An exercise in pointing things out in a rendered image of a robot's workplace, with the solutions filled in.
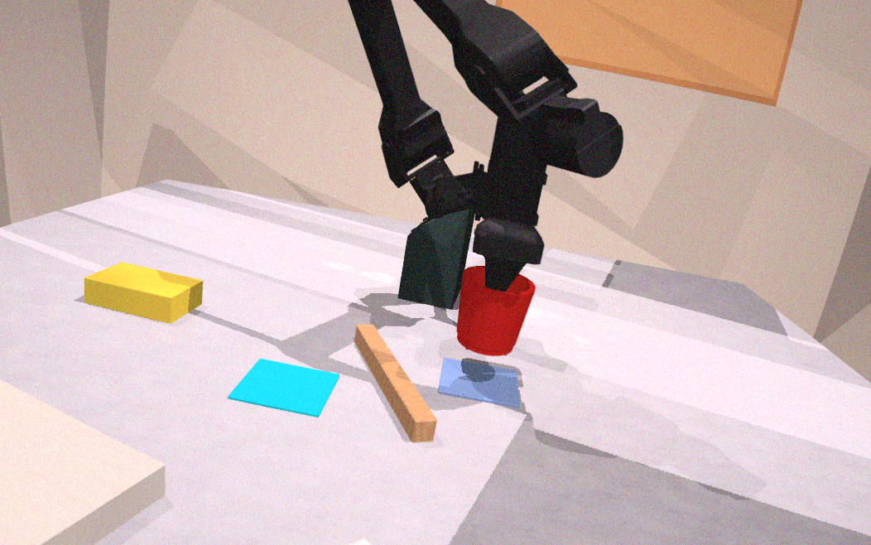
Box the yellow rectangular block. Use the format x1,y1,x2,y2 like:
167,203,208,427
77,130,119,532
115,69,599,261
84,262,204,323

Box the red cup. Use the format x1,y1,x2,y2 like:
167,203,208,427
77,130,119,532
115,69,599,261
457,266,536,356

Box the tan wooden bar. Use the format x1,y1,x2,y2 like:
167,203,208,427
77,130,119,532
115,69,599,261
354,325,437,443

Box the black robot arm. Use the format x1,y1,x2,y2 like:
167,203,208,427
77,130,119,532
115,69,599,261
348,0,623,221

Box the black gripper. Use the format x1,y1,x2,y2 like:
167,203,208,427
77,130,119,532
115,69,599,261
473,152,548,292

